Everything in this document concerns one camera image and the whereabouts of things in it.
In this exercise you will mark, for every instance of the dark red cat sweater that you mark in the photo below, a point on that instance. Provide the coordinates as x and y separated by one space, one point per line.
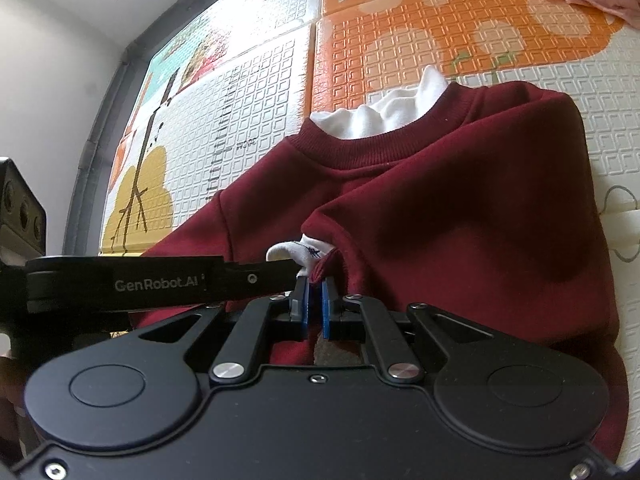
450 210

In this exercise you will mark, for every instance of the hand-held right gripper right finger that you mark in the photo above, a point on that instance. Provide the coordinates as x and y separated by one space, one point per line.
328 307

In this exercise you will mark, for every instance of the colourful foam play mat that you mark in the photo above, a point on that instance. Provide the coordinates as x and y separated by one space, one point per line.
425 35

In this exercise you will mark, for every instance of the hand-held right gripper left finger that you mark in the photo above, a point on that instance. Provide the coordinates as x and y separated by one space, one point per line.
302 305

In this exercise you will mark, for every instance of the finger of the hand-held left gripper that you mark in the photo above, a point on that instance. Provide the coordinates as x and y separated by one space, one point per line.
260 277

